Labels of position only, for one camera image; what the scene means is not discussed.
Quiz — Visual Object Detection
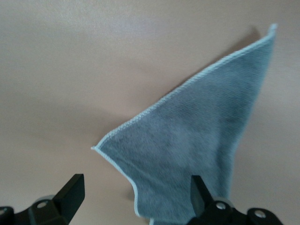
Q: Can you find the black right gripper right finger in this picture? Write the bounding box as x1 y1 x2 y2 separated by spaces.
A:
187 175 284 225

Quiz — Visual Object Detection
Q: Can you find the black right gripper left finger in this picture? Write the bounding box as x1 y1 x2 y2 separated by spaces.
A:
0 173 84 225

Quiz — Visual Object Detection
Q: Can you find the grey and pink towel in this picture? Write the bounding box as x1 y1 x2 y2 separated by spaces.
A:
90 22 278 225

